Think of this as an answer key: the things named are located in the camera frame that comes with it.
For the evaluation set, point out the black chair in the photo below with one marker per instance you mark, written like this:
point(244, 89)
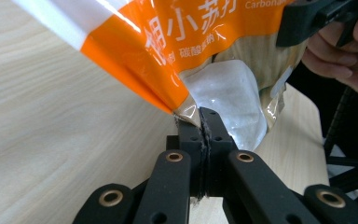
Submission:
point(354, 174)

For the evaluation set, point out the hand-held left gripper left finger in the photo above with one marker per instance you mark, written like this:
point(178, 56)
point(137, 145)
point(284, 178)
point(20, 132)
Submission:
point(192, 149)

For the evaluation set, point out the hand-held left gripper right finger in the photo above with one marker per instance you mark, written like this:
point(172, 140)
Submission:
point(217, 143)

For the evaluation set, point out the orange and white powder packet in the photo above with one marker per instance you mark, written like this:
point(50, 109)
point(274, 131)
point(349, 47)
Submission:
point(183, 31)

